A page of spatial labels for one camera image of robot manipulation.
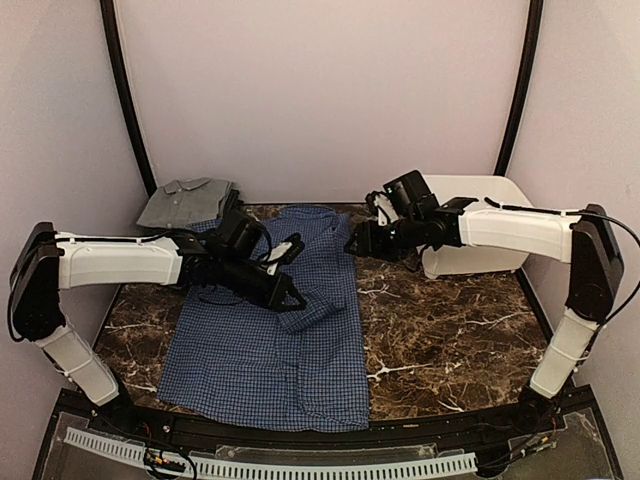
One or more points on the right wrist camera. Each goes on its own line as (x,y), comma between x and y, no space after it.
(407,196)

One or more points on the grey folded shirt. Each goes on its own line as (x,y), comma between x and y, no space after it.
(181,203)

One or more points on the white slotted cable duct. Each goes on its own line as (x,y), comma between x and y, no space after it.
(235,462)

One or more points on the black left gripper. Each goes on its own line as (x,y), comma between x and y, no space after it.
(286,284)

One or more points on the right black frame post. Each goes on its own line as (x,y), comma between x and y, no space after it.
(521,88)

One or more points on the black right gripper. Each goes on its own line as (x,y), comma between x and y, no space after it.
(368,242)

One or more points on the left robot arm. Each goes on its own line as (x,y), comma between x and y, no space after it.
(52,261)

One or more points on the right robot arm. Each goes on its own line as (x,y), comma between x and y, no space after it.
(582,239)

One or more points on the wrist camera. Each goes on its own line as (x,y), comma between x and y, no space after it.
(239,235)
(407,196)

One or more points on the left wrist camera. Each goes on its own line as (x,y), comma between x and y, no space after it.
(239,235)

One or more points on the blue checked long sleeve shirt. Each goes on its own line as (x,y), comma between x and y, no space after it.
(239,364)

